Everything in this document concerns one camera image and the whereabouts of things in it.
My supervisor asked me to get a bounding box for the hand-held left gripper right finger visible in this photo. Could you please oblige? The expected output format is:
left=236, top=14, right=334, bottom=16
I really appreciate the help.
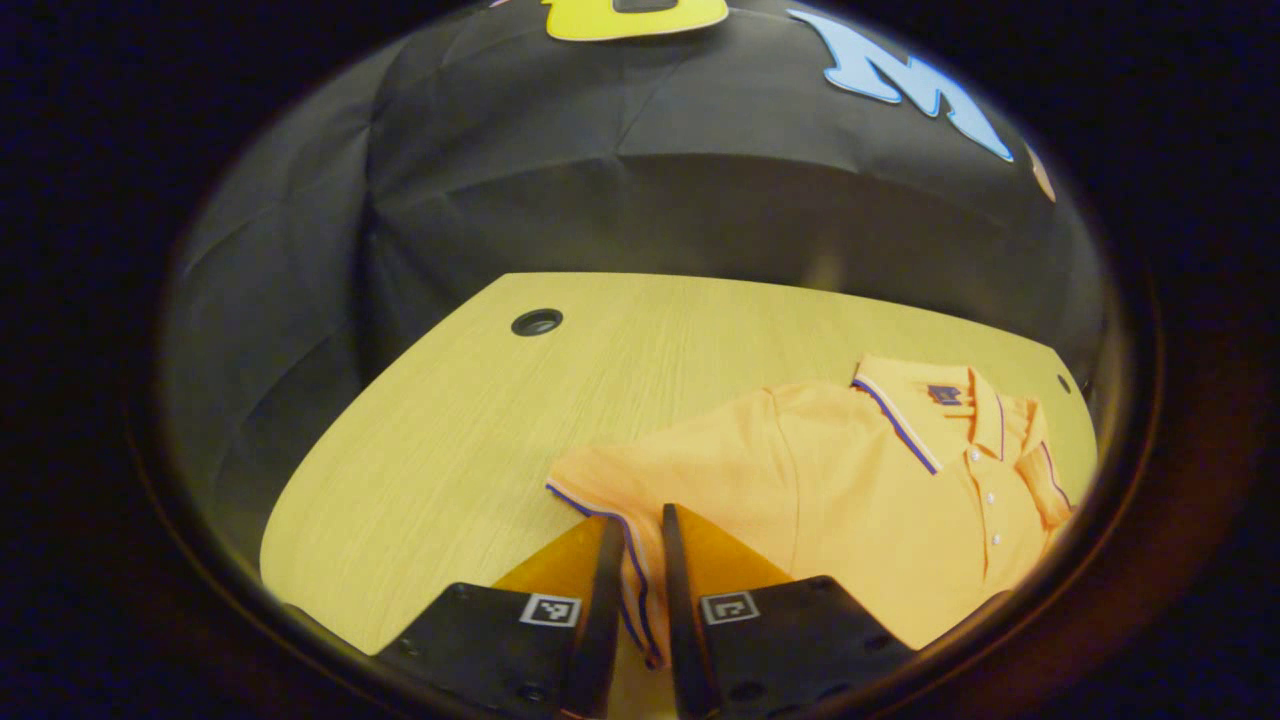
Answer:
left=660, top=503, right=916, bottom=720

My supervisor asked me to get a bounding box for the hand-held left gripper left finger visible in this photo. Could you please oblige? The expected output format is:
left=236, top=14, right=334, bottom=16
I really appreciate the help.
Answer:
left=375, top=517, right=628, bottom=720

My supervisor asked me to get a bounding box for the orange T-shirt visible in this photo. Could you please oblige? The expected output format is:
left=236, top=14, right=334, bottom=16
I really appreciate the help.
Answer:
left=545, top=353, right=1076, bottom=671

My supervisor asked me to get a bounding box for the black backdrop cloth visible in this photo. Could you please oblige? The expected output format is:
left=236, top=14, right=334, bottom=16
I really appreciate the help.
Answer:
left=160, top=0, right=1116, bottom=561

